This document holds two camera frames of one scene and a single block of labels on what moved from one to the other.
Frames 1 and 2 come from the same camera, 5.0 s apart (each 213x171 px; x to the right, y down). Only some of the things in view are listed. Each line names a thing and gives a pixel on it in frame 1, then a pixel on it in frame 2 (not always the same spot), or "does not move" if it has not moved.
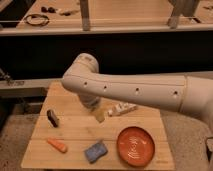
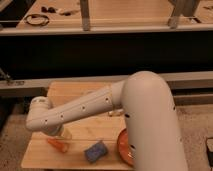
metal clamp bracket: x=10 y=82 does not move
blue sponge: x=95 y=151 does not move
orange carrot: x=58 y=143 does not move
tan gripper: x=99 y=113 -> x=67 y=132
